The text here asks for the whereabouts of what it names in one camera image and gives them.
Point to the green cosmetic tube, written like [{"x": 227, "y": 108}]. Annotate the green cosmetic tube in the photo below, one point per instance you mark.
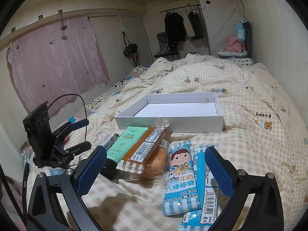
[{"x": 122, "y": 144}]

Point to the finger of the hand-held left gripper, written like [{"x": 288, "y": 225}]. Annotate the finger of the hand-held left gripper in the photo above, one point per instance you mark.
[
  {"x": 80, "y": 147},
  {"x": 79, "y": 123}
]

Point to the pink lace curtain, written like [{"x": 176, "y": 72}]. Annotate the pink lace curtain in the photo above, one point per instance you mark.
[{"x": 60, "y": 60}]

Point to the blue face mask pack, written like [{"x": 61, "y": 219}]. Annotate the blue face mask pack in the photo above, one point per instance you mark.
[{"x": 240, "y": 31}]

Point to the blue candy packet cartoon face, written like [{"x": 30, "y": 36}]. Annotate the blue candy packet cartoon face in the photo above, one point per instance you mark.
[{"x": 180, "y": 187}]

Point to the white cardboard box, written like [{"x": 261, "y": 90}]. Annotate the white cardboard box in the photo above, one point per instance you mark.
[{"x": 168, "y": 124}]

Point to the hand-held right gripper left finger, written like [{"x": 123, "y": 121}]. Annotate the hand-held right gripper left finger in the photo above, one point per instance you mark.
[{"x": 90, "y": 170}]

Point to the heart print pillow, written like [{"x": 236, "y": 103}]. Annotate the heart print pillow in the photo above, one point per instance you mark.
[{"x": 240, "y": 61}]

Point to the small white tube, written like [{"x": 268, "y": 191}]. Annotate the small white tube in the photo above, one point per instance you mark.
[{"x": 109, "y": 140}]

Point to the metal clothes rail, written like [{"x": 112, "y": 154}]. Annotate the metal clothes rail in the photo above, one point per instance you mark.
[{"x": 180, "y": 8}]

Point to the orange bread packet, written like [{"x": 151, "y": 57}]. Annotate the orange bread packet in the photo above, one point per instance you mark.
[{"x": 145, "y": 149}]

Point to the cartoon print bed sheet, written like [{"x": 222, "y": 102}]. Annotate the cartoon print bed sheet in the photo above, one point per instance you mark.
[{"x": 101, "y": 101}]

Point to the pink crumpled clothes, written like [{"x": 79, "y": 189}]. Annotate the pink crumpled clothes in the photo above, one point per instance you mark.
[{"x": 234, "y": 43}]

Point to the checked bear print blanket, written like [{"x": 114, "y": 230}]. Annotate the checked bear print blanket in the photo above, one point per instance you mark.
[{"x": 240, "y": 96}]

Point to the black hanging clothes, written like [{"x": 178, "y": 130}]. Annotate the black hanging clothes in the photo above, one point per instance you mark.
[{"x": 196, "y": 26}]

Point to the blue candy packet barcode side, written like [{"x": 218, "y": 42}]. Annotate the blue candy packet barcode side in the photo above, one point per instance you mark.
[{"x": 201, "y": 173}]

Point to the pile of clothes on stand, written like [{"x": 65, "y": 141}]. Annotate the pile of clothes on stand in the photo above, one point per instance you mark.
[{"x": 249, "y": 39}]

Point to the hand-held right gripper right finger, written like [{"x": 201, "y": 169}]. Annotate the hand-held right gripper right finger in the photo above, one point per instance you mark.
[{"x": 219, "y": 170}]

